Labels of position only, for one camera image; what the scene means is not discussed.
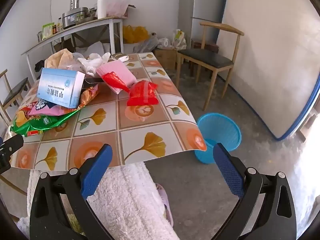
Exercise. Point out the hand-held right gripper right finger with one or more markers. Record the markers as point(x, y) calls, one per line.
point(228, 172)

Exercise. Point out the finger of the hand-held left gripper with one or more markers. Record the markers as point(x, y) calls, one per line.
point(12, 143)

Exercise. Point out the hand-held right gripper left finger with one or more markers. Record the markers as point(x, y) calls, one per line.
point(97, 171)

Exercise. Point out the green snack bag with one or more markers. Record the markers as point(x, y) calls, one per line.
point(50, 123)

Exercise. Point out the blue plastic basket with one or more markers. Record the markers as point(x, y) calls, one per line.
point(220, 130)

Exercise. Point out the white and blue carton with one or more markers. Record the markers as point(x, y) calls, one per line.
point(60, 86)

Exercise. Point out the orange and purple snack bag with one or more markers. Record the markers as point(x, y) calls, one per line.
point(88, 96)

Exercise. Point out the red plastic bag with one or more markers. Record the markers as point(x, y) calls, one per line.
point(142, 92)

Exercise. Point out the small red wrapper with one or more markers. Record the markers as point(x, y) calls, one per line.
point(113, 80)

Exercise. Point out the beige paper bag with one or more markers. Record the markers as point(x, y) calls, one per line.
point(60, 57)

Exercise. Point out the pink packet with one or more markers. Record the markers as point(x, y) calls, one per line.
point(121, 71)

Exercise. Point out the white plastic bag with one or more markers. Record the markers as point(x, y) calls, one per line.
point(165, 43)
point(92, 63)

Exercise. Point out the tile patterned tablecloth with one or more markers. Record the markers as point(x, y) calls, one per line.
point(105, 140)

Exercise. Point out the white towel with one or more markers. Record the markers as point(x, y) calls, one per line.
point(125, 200)

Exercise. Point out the wooden chair with black seat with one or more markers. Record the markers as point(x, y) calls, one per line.
point(17, 90)
point(205, 57)

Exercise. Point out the pink slipper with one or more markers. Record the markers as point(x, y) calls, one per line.
point(166, 202)

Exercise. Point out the black cloth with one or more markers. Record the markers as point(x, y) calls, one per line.
point(40, 65)

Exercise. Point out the black flat box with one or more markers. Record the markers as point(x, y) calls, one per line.
point(93, 80)

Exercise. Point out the white paper scrap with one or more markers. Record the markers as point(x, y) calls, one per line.
point(123, 58)

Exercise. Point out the green and yellow packet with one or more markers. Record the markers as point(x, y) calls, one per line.
point(47, 31)

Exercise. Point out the white mattress with blue edge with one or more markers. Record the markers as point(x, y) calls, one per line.
point(270, 55)

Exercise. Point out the dark wooden stool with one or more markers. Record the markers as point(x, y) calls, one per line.
point(207, 45)

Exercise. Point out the clear plastic bag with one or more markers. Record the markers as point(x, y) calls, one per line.
point(146, 43)

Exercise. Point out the white side table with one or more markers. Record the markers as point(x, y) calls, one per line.
point(82, 26)

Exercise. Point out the metal pot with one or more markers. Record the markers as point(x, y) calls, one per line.
point(72, 17)

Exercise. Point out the yellow plastic bag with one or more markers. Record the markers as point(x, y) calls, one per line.
point(135, 33)

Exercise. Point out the printed white bag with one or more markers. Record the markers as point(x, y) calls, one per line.
point(179, 38)

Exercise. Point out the crumpled white plastic bag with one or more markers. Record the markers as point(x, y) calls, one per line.
point(165, 43)

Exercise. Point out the steel cylinder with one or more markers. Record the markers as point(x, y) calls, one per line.
point(74, 2)

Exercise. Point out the paper towel roll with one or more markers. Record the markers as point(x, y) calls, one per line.
point(102, 8)

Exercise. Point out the pink plastic bag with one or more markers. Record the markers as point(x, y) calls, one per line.
point(117, 7)

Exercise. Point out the open cardboard box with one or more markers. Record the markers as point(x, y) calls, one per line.
point(131, 8)

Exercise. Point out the grey refrigerator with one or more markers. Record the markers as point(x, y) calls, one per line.
point(207, 5)

